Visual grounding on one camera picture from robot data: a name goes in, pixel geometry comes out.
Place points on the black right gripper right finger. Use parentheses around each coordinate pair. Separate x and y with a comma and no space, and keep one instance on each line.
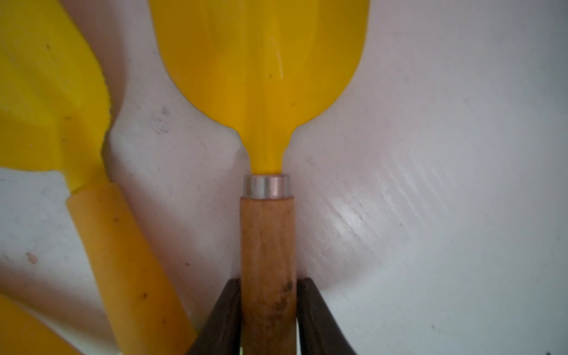
(319,332)

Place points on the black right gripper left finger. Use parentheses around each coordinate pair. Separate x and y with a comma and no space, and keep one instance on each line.
(221,333)

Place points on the yellow square shovel yellow handle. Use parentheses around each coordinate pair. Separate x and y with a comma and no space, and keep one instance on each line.
(22,333)

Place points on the yellow shovel wooden handle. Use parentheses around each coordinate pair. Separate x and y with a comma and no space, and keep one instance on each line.
(263,68)

